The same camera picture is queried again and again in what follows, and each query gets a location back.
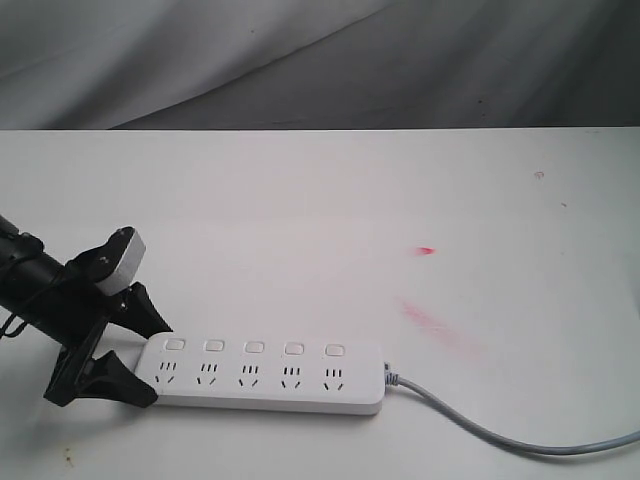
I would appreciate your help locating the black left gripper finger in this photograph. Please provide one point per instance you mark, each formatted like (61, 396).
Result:
(133, 310)
(108, 378)

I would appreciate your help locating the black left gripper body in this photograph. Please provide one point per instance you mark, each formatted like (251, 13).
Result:
(75, 314)

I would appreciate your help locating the white power strip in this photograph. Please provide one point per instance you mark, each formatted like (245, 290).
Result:
(262, 373)

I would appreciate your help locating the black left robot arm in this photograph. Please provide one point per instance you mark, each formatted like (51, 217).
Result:
(27, 271)

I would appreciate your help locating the grey backdrop cloth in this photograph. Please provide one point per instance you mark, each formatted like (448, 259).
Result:
(257, 65)

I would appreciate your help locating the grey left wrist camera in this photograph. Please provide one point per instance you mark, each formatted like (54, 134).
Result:
(112, 266)

